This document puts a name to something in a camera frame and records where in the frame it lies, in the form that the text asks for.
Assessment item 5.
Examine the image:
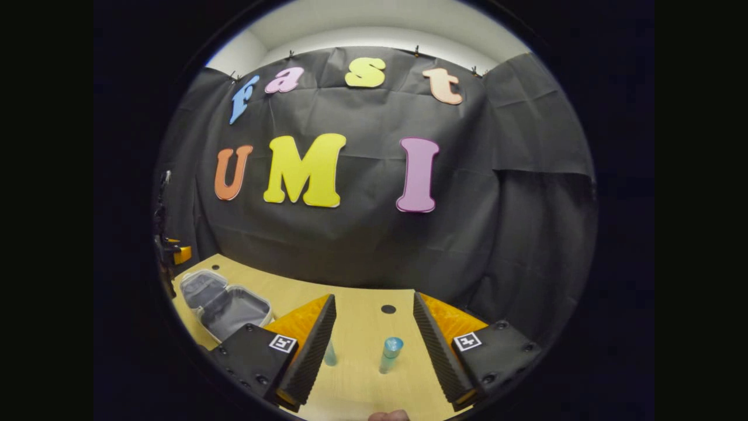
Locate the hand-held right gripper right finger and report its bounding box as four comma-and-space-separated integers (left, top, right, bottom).
413, 291, 543, 412

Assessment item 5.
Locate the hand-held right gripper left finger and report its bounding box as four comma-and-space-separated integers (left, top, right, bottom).
209, 294, 338, 413

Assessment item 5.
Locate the white suitcase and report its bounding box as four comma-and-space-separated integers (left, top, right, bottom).
178, 269, 275, 344

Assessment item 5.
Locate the black backdrop cloth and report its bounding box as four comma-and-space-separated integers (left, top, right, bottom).
155, 46, 598, 351

